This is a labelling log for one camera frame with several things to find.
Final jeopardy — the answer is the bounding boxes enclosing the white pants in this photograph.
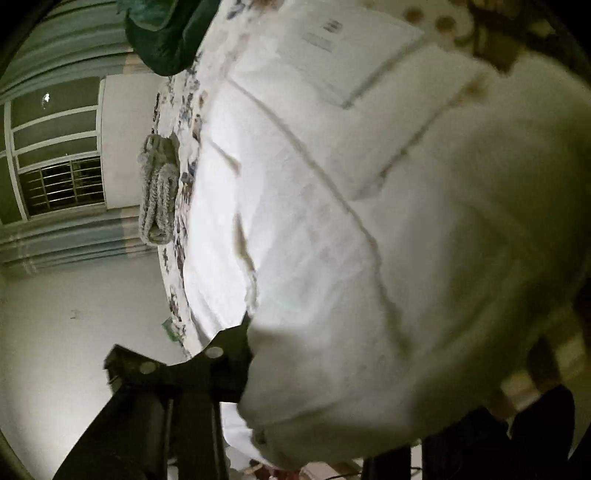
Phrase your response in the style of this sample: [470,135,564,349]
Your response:
[181,0,591,471]

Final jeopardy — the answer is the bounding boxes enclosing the dark green garment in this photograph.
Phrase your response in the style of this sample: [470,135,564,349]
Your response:
[116,0,221,76]

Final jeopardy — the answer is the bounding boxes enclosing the grey knitted folded cloth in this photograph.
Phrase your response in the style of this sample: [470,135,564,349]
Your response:
[138,134,179,246]

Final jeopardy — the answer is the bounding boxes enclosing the floral checkered bed blanket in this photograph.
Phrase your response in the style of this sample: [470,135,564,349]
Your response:
[151,0,591,416]

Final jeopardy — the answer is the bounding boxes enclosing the grey green curtain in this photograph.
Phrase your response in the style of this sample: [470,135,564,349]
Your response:
[1,1,161,276]

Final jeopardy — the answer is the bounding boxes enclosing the window with metal grille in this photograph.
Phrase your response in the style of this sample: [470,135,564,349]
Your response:
[1,77,104,225]

